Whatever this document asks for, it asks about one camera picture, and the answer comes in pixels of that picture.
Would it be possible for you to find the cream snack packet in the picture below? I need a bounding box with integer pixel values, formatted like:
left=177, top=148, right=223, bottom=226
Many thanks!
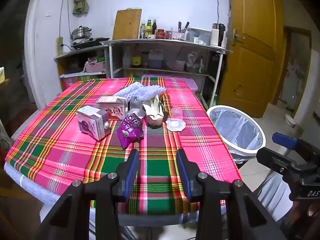
left=142, top=94, right=165, bottom=127

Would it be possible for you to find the white plastic bag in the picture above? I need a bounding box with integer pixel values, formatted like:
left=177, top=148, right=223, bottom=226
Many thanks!
left=186, top=52, right=200, bottom=72

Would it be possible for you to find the pink milk carton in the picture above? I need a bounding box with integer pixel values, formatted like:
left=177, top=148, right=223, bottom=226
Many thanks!
left=96, top=95, right=128, bottom=122

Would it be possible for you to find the white foam fruit net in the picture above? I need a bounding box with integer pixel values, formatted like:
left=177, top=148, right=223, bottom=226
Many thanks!
left=113, top=81, right=142, bottom=100
left=136, top=84, right=167, bottom=102

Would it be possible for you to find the metal door handle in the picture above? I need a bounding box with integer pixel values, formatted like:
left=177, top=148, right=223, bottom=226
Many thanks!
left=232, top=29, right=245, bottom=47

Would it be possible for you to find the white under cloth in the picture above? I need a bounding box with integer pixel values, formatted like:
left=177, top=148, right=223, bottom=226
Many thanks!
left=4, top=161, right=200, bottom=227

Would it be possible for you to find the clear plastic storage box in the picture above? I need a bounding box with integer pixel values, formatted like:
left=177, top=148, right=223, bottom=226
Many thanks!
left=187, top=27, right=212, bottom=44

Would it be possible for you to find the purple milk carton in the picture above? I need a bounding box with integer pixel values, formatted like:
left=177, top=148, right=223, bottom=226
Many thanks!
left=76, top=105, right=111, bottom=141

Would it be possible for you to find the person's right hand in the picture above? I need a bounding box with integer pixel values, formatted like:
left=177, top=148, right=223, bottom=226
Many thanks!
left=304, top=201, right=320, bottom=220

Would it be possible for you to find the black steel electric kettle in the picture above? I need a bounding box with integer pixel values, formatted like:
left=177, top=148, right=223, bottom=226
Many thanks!
left=215, top=23, right=227, bottom=47

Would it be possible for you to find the white lined waste bin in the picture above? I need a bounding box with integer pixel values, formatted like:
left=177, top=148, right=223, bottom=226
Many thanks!
left=206, top=105, right=266, bottom=164

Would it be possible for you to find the purple plastic jug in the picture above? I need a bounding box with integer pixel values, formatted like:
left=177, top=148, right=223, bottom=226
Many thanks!
left=148, top=49, right=164, bottom=68

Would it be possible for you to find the pink plaid tablecloth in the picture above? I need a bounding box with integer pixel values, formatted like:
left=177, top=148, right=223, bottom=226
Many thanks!
left=5, top=77, right=243, bottom=215

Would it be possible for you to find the pink-lid storage box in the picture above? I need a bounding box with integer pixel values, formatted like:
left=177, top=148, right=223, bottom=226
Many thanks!
left=142, top=74, right=198, bottom=92

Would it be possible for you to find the tall clear plastic bottle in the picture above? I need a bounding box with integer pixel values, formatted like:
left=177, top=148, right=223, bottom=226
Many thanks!
left=122, top=47, right=132, bottom=68

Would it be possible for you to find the large metal shelf unit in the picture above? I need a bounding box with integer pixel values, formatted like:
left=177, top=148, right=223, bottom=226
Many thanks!
left=99, top=39, right=234, bottom=110

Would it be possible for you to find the pink knife holder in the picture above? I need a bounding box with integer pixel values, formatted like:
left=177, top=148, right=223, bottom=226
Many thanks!
left=171, top=31, right=187, bottom=41

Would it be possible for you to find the clear plastic cup with lid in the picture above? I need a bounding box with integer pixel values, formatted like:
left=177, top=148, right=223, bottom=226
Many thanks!
left=166, top=118, right=186, bottom=132

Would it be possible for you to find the pink package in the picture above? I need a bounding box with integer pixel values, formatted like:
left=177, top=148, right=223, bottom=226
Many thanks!
left=61, top=76, right=79, bottom=90

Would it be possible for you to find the white bowl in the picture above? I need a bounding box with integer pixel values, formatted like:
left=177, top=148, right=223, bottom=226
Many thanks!
left=285, top=114, right=297, bottom=127

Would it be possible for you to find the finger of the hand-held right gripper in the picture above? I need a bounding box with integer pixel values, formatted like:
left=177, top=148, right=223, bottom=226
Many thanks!
left=255, top=147, right=300, bottom=175
left=272, top=132, right=320, bottom=157

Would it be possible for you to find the pink plastic basket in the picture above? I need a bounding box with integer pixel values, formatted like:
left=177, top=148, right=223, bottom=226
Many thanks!
left=84, top=60, right=106, bottom=73

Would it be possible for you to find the purple snack packet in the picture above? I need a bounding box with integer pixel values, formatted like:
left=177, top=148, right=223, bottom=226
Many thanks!
left=117, top=112, right=145, bottom=150

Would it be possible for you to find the steel steamer pot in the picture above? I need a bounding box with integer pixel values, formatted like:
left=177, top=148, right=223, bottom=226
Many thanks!
left=70, top=25, right=92, bottom=42

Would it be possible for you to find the brown coffee sachet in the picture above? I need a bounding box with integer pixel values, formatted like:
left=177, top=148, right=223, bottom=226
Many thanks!
left=159, top=97, right=171, bottom=123

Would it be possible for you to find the yellow wooden door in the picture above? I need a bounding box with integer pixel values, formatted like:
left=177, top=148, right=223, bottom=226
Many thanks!
left=219, top=0, right=284, bottom=118

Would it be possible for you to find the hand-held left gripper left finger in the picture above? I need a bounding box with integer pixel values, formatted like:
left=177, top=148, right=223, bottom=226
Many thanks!
left=37, top=149, right=140, bottom=240

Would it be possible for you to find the small metal shelf unit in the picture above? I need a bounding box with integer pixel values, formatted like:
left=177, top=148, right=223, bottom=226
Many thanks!
left=54, top=44, right=110, bottom=90

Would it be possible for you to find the wooden cutting board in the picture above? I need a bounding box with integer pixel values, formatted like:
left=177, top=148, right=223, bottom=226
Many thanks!
left=112, top=9, right=142, bottom=40

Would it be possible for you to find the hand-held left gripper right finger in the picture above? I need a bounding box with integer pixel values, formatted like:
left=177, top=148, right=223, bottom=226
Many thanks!
left=176, top=149, right=288, bottom=240

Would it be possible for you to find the light grey cloth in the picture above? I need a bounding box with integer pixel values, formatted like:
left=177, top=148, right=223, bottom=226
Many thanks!
left=259, top=171, right=297, bottom=217

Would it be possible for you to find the black induction cooker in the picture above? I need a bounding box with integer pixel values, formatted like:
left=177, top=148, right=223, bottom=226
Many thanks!
left=70, top=37, right=110, bottom=49

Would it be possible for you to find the yellow-label oil bottle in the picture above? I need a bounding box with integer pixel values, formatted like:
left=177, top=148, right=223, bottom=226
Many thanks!
left=131, top=46, right=142, bottom=68

